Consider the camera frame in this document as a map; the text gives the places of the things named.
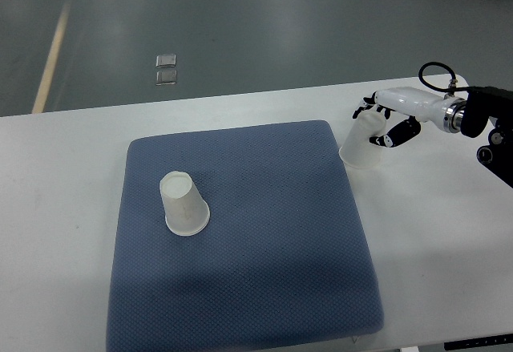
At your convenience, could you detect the lower metal floor plate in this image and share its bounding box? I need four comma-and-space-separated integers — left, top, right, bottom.
156, 69, 177, 86

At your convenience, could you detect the metal floor plate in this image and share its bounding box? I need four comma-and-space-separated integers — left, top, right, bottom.
156, 53, 176, 68
156, 69, 177, 86

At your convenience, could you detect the upper metal floor plate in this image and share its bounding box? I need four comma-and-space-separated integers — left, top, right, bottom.
156, 53, 176, 68

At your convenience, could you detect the white paper cup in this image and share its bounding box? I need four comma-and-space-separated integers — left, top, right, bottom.
160, 171, 210, 237
339, 110, 386, 169

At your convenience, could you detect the white paper cup on cushion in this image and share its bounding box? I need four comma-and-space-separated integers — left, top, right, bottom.
160, 171, 210, 237

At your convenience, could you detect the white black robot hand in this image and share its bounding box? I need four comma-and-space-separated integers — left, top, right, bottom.
353, 87, 467, 148

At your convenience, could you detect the black table frame bracket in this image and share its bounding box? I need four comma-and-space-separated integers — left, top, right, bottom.
443, 334, 512, 351

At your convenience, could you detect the blue grey fabric cushion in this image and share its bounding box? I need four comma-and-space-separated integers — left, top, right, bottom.
106, 120, 384, 351

